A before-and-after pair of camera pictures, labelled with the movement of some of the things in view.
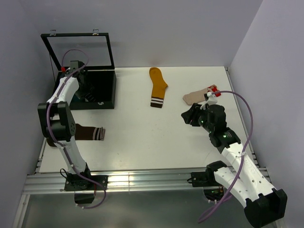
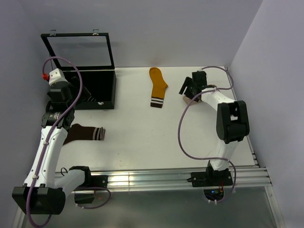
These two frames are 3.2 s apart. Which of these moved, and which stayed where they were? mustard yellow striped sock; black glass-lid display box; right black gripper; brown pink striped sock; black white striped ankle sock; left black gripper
Moved: left black gripper; right black gripper
Stayed: black white striped ankle sock; black glass-lid display box; mustard yellow striped sock; brown pink striped sock
